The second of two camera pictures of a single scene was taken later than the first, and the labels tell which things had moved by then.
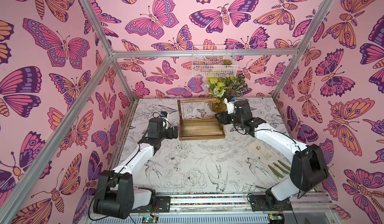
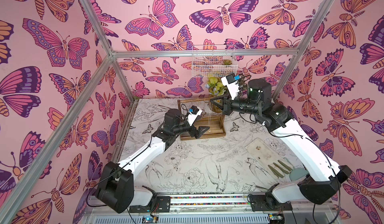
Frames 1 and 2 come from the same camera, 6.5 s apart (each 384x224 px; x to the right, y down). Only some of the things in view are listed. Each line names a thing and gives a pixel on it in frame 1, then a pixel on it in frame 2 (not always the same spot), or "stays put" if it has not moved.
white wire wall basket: [214, 61] stays put
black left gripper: [170, 135] -> [198, 134]
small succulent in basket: [227, 62] stays put
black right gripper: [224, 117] -> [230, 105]
